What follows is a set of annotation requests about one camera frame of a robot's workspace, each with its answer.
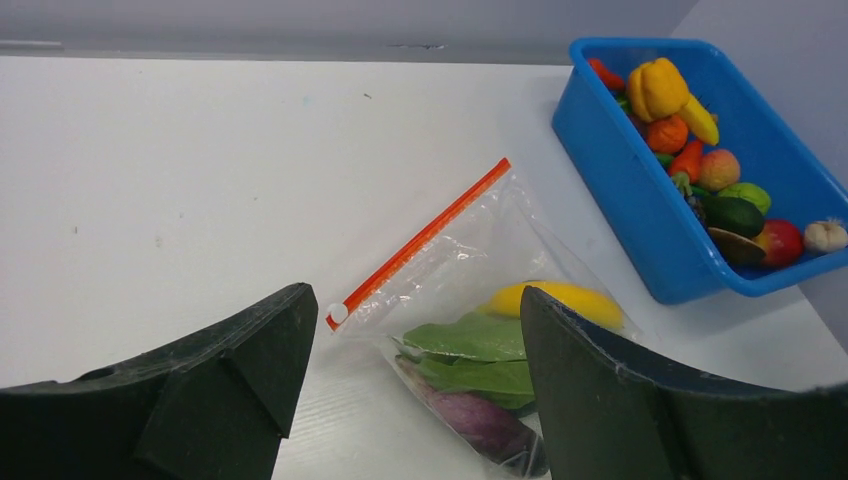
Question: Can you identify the orange carrot toy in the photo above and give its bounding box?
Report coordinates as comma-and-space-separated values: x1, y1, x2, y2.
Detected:
667, 139, 704, 197

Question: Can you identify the purple eggplant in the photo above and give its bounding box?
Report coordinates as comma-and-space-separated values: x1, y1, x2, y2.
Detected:
395, 356, 549, 478

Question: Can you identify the yellow banana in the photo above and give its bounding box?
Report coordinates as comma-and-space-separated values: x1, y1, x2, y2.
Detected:
677, 94, 720, 146
479, 281, 624, 330

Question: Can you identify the green leafy vegetable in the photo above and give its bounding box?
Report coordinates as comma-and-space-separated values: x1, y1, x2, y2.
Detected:
392, 312, 535, 410

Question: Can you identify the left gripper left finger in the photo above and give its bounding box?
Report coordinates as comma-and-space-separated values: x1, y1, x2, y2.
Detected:
1, 283, 318, 479

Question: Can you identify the blue plastic bin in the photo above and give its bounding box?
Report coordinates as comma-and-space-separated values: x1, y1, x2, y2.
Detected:
552, 37, 847, 305

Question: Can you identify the red chili pepper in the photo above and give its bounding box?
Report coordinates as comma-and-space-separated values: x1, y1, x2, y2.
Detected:
587, 58, 626, 92

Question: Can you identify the peach fruit toy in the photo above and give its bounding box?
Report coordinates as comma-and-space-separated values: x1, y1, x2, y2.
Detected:
697, 149, 741, 193

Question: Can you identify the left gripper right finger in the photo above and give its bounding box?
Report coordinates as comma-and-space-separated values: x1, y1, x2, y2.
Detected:
520, 287, 847, 479

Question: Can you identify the clear zip bag orange zipper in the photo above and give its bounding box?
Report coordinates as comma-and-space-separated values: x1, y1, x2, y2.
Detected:
325, 160, 640, 479

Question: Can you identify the white garlic bulb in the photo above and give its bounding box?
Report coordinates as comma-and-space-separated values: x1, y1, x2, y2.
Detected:
803, 219, 848, 255

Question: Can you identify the brown mushroom toy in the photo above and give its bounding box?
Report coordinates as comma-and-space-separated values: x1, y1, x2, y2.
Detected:
707, 227, 767, 267

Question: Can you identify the small green leaf toy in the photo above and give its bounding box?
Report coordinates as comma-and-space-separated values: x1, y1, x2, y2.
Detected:
615, 94, 633, 115

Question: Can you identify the green apple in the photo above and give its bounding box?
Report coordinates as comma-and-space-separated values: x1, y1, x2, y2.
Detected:
717, 182, 772, 215

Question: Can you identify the yellow bell pepper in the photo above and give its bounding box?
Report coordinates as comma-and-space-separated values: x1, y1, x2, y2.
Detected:
626, 57, 690, 123

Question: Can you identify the red tomato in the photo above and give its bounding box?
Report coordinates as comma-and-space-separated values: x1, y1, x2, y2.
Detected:
645, 115, 689, 155

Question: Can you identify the green avocado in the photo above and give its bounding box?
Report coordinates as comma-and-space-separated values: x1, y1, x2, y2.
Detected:
700, 196, 765, 239

